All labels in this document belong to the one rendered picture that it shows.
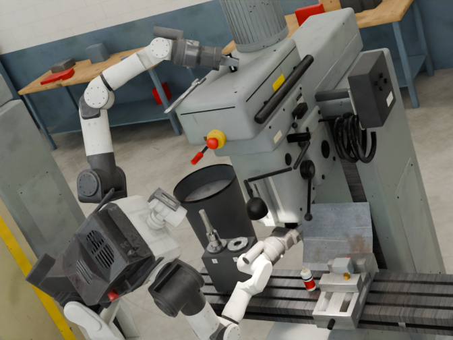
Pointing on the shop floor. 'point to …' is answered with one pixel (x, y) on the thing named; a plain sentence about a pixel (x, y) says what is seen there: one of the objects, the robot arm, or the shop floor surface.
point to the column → (385, 189)
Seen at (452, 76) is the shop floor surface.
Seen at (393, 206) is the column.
